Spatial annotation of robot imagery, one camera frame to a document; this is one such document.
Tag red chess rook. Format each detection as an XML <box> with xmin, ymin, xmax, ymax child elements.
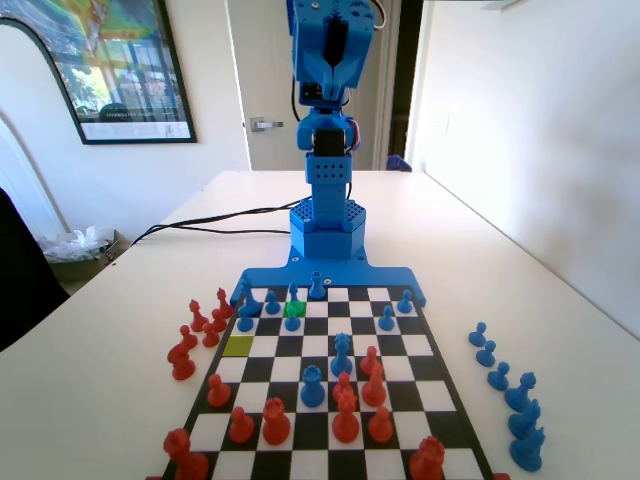
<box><xmin>409</xmin><ymin>437</ymin><xmax>447</xmax><ymax>480</ymax></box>
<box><xmin>163</xmin><ymin>429</ymin><xmax>210</xmax><ymax>480</ymax></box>

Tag thick black camera cable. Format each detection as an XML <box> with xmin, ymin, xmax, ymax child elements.
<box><xmin>289</xmin><ymin>74</ymin><xmax>304</xmax><ymax>126</ymax></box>

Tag blue chess bishop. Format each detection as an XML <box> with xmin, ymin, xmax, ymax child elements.
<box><xmin>503</xmin><ymin>372</ymin><xmax>540</xmax><ymax>414</ymax></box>
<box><xmin>285</xmin><ymin>281</ymin><xmax>307</xmax><ymax>319</ymax></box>

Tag blue chess king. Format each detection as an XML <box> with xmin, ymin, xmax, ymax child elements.
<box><xmin>239</xmin><ymin>273</ymin><xmax>261</xmax><ymax>317</ymax></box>

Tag small blue object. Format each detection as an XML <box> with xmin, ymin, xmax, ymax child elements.
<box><xmin>385</xmin><ymin>153</ymin><xmax>415</xmax><ymax>174</ymax></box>

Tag black framed poster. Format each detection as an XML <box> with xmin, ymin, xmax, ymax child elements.
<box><xmin>0</xmin><ymin>0</ymin><xmax>198</xmax><ymax>146</ymax></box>

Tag thin black table cable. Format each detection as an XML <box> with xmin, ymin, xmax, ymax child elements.
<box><xmin>130</xmin><ymin>223</ymin><xmax>294</xmax><ymax>247</ymax></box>
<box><xmin>130</xmin><ymin>198</ymin><xmax>307</xmax><ymax>246</ymax></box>

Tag clear plastic bag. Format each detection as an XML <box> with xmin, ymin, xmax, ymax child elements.
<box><xmin>37</xmin><ymin>226</ymin><xmax>115</xmax><ymax>262</ymax></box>

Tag blue chess knight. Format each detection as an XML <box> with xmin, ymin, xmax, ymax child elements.
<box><xmin>507</xmin><ymin>399</ymin><xmax>544</xmax><ymax>441</ymax></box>
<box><xmin>509</xmin><ymin>424</ymin><xmax>547</xmax><ymax>474</ymax></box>

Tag blue chess queen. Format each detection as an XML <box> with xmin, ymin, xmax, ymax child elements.
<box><xmin>329</xmin><ymin>333</ymin><xmax>355</xmax><ymax>377</ymax></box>

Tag black white chessboard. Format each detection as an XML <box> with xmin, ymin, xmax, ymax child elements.
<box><xmin>158</xmin><ymin>284</ymin><xmax>496</xmax><ymax>480</ymax></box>

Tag white door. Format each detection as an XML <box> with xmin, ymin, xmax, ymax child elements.
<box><xmin>227</xmin><ymin>0</ymin><xmax>394</xmax><ymax>172</ymax></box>

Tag blue gripper camera box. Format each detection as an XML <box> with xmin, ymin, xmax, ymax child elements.
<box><xmin>298</xmin><ymin>81</ymin><xmax>352</xmax><ymax>110</ymax></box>

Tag red chess bishop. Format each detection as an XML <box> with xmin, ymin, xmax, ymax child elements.
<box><xmin>188</xmin><ymin>299</ymin><xmax>209</xmax><ymax>333</ymax></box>
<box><xmin>214</xmin><ymin>287</ymin><xmax>235</xmax><ymax>321</ymax></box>

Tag blue arm base plate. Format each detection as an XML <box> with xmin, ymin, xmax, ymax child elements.
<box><xmin>230</xmin><ymin>252</ymin><xmax>430</xmax><ymax>309</ymax></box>

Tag black chair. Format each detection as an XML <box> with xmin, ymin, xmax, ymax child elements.
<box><xmin>0</xmin><ymin>188</ymin><xmax>70</xmax><ymax>353</ymax></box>

